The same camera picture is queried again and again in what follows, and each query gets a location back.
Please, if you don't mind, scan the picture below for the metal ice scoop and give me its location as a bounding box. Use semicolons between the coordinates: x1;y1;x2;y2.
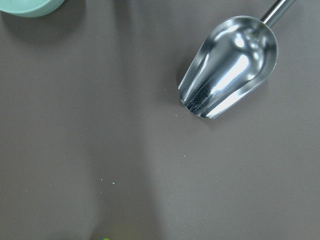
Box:
178;0;294;119

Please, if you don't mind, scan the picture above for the mint green bowl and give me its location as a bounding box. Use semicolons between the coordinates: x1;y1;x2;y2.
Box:
0;0;65;18

